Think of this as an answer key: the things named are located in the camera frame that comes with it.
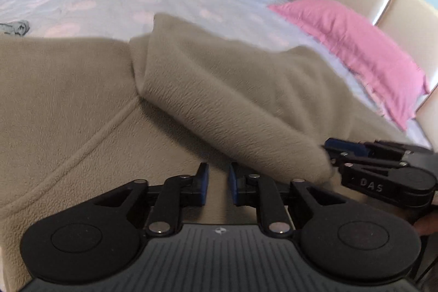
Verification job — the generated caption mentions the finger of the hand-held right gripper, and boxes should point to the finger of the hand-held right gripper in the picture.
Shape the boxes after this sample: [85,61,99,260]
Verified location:
[323,137,411,162]
[330,153,408,176]

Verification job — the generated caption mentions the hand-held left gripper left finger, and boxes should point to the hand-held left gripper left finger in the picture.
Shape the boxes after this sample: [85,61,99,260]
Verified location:
[93,162,210,238]

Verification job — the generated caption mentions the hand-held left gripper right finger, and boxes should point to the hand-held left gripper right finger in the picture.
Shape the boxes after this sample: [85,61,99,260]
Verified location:
[229,162,346,238]

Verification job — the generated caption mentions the taupe fleece jacket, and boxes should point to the taupe fleece jacket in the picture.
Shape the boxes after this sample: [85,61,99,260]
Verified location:
[0,12,334,292]

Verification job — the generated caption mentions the pink pillow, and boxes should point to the pink pillow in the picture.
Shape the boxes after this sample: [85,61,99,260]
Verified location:
[267,0,431,132]

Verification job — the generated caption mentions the grey white garment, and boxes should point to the grey white garment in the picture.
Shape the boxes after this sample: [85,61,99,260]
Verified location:
[0,20,31,37]

